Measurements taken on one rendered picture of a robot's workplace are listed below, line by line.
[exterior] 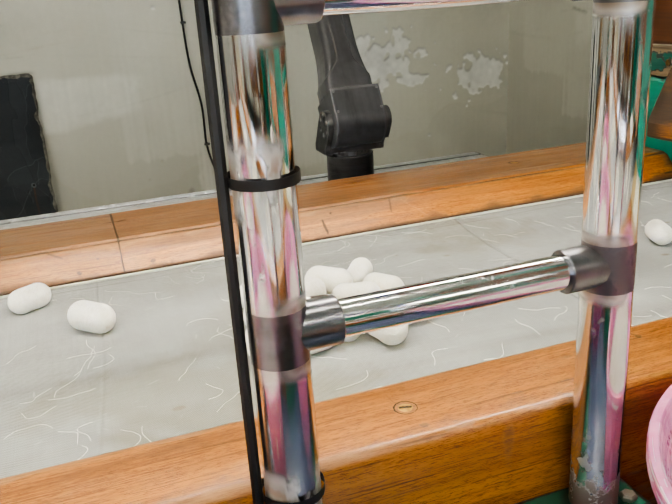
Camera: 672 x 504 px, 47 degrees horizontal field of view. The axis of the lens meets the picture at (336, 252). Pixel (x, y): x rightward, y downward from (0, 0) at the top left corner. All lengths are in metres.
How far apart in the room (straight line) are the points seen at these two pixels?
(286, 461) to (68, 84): 2.28
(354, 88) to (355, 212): 0.30
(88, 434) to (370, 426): 0.16
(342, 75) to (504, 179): 0.29
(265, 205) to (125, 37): 2.29
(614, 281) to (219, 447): 0.19
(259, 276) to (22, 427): 0.23
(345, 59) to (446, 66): 1.87
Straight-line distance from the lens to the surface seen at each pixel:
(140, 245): 0.68
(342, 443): 0.36
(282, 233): 0.27
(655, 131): 0.84
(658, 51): 0.92
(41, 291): 0.62
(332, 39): 1.01
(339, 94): 0.97
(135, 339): 0.54
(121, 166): 2.59
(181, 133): 2.59
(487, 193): 0.77
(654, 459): 0.35
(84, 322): 0.56
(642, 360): 0.44
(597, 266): 0.34
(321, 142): 1.00
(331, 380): 0.46
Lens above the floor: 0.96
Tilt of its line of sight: 20 degrees down
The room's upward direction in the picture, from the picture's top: 4 degrees counter-clockwise
